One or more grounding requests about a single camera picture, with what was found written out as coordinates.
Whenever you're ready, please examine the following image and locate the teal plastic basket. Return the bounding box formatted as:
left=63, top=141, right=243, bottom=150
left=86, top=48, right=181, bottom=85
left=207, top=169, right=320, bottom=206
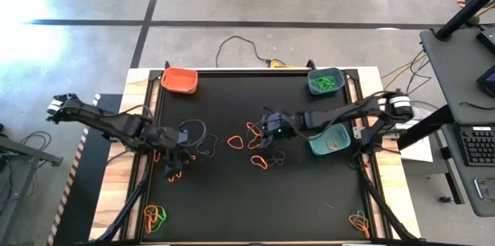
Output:
left=308, top=123, right=352, bottom=156

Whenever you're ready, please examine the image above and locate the black laptop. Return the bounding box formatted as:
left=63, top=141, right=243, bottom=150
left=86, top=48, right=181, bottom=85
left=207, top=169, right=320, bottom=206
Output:
left=476, top=63, right=495, bottom=98

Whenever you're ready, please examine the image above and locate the yellow cable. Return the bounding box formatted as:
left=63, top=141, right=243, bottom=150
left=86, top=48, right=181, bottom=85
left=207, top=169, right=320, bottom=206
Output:
left=382, top=50, right=428, bottom=91

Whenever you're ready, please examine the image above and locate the black desk device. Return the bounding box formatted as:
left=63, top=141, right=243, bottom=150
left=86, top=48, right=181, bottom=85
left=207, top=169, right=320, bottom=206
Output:
left=476, top=24, right=495, bottom=56

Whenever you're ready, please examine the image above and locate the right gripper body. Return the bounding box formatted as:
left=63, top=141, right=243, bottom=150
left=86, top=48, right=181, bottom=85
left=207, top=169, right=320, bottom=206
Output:
left=262, top=111, right=302, bottom=141

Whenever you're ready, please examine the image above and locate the heap of green rubber bands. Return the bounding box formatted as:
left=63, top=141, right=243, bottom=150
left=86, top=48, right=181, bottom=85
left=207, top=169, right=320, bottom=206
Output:
left=311, top=75, right=338, bottom=91

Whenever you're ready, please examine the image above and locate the grey metal stand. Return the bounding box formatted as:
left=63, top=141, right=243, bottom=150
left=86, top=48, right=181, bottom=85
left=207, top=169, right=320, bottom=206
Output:
left=0, top=121, right=65, bottom=246

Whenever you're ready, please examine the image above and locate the black floor cable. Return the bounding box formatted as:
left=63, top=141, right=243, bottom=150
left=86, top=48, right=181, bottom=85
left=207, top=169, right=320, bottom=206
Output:
left=215, top=36, right=271, bottom=68

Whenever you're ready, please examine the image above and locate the white paper sheet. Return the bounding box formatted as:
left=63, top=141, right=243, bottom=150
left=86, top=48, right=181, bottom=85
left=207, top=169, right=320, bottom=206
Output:
left=398, top=118, right=434, bottom=163

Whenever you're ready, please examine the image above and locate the black hazard-striped floor mat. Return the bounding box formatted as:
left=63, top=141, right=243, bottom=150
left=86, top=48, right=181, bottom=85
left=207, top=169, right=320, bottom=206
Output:
left=46, top=93, right=125, bottom=246

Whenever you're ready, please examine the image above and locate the dark blue plastic basket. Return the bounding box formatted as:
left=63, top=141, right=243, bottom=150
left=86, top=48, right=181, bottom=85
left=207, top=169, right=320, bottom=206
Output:
left=307, top=67, right=346, bottom=96

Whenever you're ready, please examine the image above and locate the black diagonal pole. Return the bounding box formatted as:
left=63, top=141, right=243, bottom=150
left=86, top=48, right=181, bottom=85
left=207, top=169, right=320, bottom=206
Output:
left=435, top=0, right=495, bottom=42

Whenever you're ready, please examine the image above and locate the black desk leg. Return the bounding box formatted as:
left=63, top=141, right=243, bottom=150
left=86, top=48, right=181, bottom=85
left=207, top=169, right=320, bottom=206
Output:
left=397, top=104, right=452, bottom=150

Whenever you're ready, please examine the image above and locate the black table mat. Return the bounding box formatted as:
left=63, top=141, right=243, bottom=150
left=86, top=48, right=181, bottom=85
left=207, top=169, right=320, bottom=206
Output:
left=141, top=70, right=373, bottom=242

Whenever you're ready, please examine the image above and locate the orange plastic basket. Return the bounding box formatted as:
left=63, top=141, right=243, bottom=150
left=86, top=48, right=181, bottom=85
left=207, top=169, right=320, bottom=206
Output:
left=159, top=67, right=199, bottom=94

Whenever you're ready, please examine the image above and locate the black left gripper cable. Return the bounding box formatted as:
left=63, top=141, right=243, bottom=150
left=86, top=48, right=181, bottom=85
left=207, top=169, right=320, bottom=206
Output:
left=179, top=118, right=207, bottom=149

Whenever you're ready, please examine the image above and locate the black phone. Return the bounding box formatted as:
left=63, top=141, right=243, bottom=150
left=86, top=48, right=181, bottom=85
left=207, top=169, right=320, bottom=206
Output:
left=473, top=177, right=495, bottom=200

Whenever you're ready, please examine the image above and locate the grey floor cable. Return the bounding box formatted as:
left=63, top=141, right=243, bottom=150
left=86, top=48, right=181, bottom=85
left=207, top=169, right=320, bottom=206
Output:
left=19, top=131, right=53, bottom=152

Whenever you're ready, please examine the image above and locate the grey keyboard desk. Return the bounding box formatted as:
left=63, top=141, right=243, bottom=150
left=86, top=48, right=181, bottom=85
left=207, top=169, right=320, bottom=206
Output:
left=440, top=123, right=495, bottom=218

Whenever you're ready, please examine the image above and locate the black keyboard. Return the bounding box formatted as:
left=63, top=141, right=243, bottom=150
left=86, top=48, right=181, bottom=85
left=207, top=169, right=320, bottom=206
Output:
left=459, top=127, right=495, bottom=168

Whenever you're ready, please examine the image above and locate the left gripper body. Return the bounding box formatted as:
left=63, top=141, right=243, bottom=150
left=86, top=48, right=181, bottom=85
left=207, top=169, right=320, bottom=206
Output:
left=156, top=137, right=194, bottom=166

